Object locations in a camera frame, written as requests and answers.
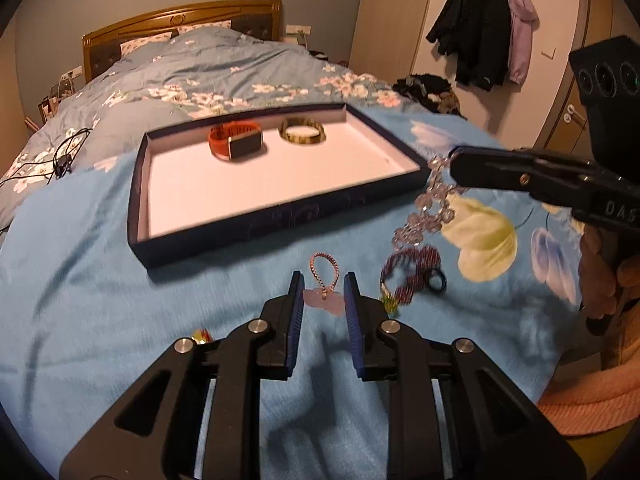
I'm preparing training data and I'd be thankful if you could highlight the long black jacket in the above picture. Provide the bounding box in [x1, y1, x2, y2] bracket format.
[457, 0, 512, 92]

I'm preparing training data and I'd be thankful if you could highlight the purple beaded bracelet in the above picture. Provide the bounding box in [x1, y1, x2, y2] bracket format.
[380, 246, 443, 306]

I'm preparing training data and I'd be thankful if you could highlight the person's right hand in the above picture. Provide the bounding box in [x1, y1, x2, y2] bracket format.
[579, 227, 640, 333]

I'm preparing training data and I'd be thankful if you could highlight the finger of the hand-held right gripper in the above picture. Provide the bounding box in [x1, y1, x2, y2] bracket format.
[449, 145, 597, 212]

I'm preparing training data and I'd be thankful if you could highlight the clear crystal bead bracelet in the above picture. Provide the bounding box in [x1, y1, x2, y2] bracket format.
[392, 156, 471, 248]

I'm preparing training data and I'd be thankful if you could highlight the purple jacket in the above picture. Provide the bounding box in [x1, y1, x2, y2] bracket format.
[507, 0, 540, 85]

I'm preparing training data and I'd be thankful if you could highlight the dark blue tray box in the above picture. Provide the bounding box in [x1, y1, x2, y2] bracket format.
[126, 102, 431, 269]

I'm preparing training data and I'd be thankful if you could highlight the black charger cable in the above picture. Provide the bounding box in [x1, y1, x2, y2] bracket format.
[0, 127, 93, 186]

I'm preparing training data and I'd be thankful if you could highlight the pile of dark clothes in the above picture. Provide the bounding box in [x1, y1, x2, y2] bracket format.
[391, 74, 463, 117]

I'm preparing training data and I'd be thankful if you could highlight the green gold bangle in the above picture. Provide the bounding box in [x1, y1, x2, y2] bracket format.
[278, 117, 328, 146]

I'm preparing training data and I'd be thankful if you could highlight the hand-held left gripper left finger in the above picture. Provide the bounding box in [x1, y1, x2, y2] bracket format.
[59, 271, 306, 480]

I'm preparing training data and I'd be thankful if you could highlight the grey blue floral duvet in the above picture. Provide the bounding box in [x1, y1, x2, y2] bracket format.
[0, 27, 416, 241]

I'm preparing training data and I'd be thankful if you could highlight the wooden door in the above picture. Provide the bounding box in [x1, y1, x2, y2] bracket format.
[534, 0, 617, 153]

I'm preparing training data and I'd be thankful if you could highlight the black ring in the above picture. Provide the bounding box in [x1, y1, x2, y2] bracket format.
[425, 267, 447, 295]

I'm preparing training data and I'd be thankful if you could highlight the floral pillow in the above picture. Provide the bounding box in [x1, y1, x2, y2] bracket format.
[120, 31, 173, 58]
[177, 19, 233, 36]

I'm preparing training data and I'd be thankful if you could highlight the light blue floral cloth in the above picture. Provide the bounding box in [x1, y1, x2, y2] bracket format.
[0, 102, 601, 480]

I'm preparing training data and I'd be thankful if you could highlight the beige wardrobe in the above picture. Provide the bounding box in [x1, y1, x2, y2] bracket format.
[350, 0, 437, 78]

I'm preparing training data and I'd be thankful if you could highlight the bedside cosmetics clutter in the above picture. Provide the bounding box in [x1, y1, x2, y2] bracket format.
[38, 79, 77, 124]

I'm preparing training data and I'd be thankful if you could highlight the person's right forearm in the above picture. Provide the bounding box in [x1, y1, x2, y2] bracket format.
[537, 310, 640, 441]

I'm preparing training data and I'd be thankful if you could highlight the wooden bed headboard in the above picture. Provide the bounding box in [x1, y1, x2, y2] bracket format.
[82, 0, 285, 83]

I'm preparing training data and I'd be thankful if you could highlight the pink pendant braided cord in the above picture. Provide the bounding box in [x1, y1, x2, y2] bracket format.
[303, 251, 347, 317]

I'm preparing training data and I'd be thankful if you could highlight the dark bedside table clutter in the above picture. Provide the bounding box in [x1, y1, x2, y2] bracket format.
[305, 49, 351, 67]

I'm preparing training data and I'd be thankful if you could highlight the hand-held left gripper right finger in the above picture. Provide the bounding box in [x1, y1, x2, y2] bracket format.
[343, 271, 587, 480]

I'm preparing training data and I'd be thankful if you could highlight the short black jacket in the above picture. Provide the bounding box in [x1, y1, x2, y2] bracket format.
[426, 0, 486, 57]

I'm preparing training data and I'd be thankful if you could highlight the orange smartwatch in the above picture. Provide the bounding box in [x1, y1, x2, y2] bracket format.
[208, 121, 264, 162]

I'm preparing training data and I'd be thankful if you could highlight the yellow green bead charm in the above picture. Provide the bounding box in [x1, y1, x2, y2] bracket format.
[379, 285, 401, 317]

